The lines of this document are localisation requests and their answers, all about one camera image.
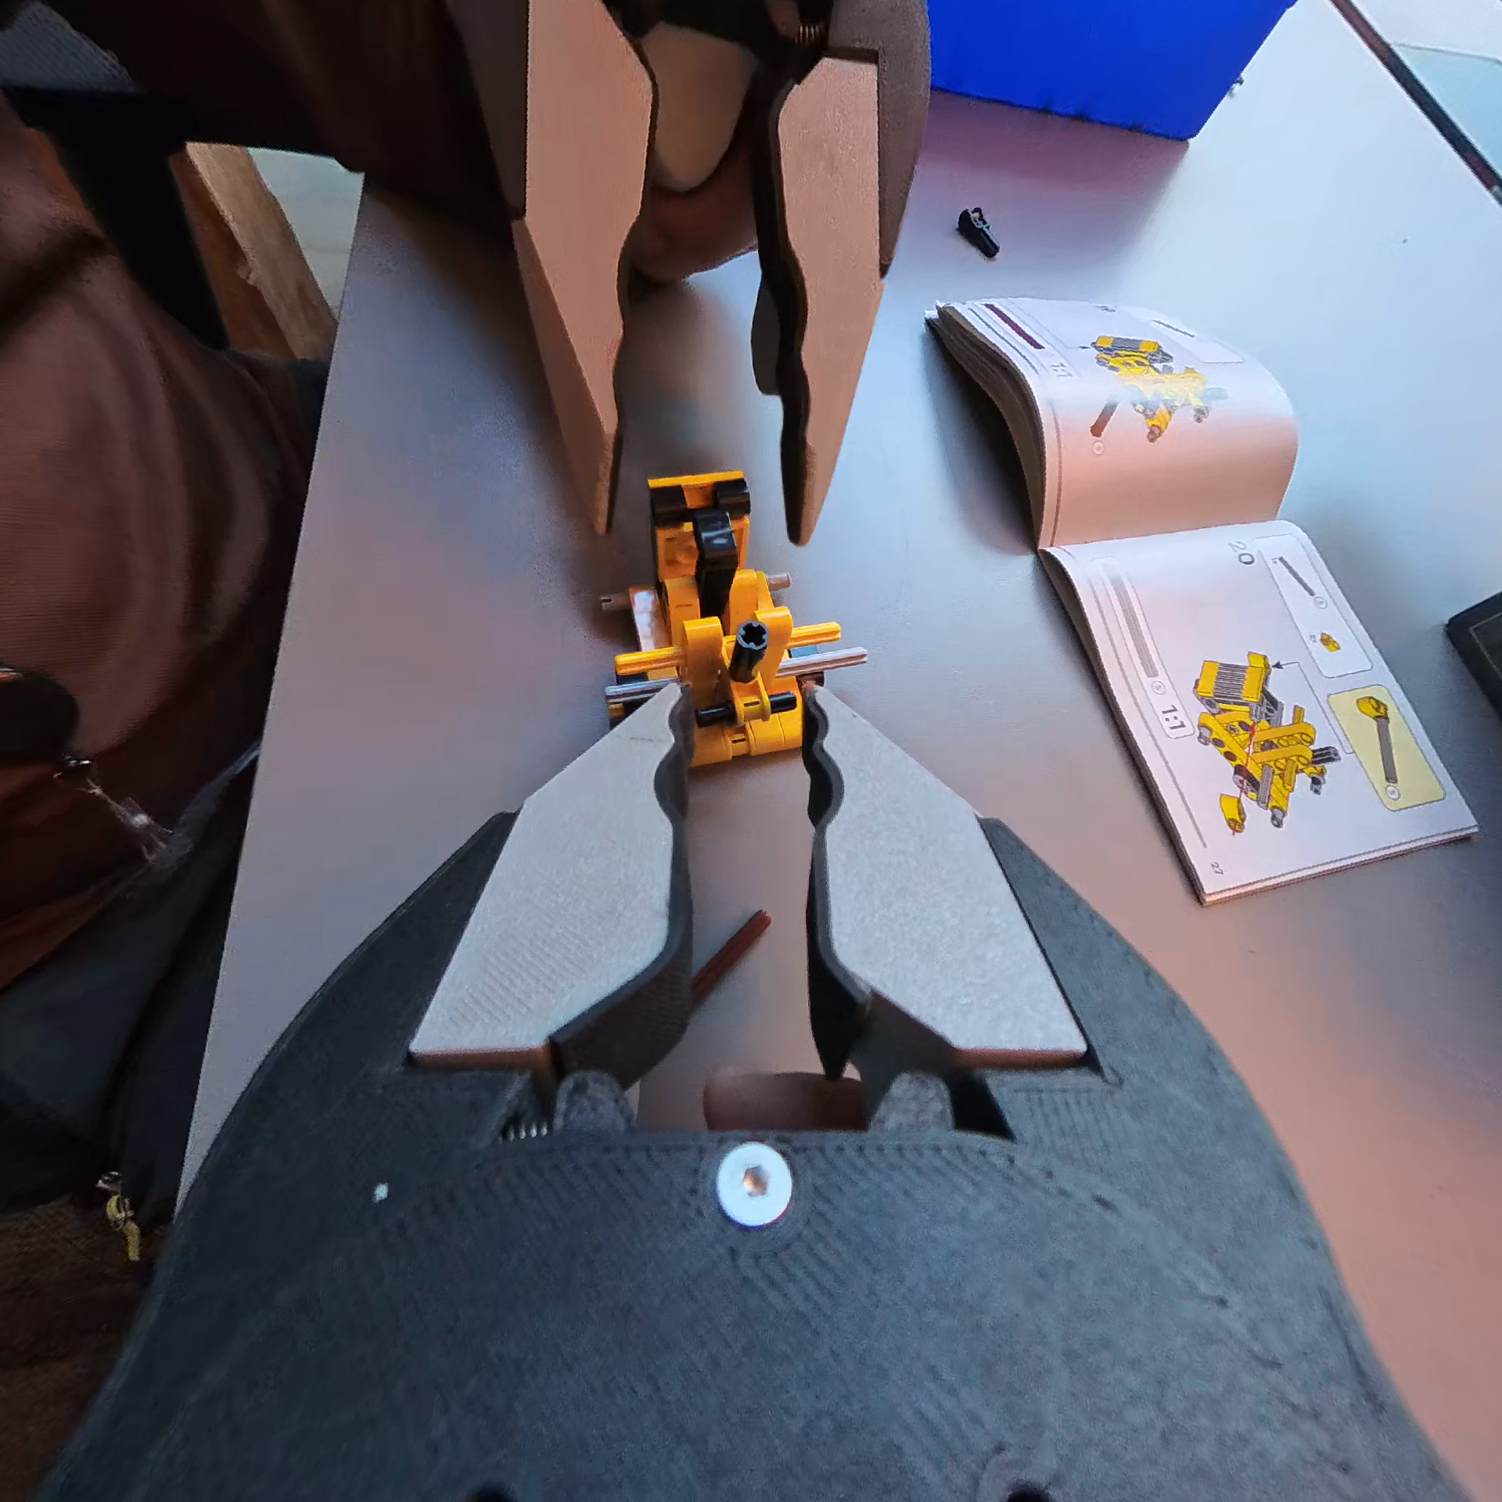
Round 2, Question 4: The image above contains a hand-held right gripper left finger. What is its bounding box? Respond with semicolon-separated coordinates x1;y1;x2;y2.
409;681;696;1091

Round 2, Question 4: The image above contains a lego instruction booklet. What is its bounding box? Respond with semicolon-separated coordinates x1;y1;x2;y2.
927;297;1478;905

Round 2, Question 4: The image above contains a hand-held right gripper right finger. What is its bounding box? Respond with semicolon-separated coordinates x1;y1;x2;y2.
802;687;1090;1084

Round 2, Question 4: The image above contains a wooden furniture panel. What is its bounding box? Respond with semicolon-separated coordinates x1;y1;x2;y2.
177;147;338;362

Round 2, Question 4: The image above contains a dark red lego axle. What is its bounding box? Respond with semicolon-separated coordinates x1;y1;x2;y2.
693;909;774;999

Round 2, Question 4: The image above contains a blue plastic box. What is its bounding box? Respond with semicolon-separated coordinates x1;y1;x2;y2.
927;0;1298;143

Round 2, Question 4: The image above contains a black flat case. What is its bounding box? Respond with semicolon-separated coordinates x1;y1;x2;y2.
1446;593;1502;717

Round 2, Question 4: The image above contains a yellow lego vehicle model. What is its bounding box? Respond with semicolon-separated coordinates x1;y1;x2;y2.
599;470;871;770

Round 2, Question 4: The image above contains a person's left hand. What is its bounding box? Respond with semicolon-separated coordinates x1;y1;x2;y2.
633;152;767;286

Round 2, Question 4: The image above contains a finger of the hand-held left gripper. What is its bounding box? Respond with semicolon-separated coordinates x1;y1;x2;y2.
511;0;657;537
751;49;889;547

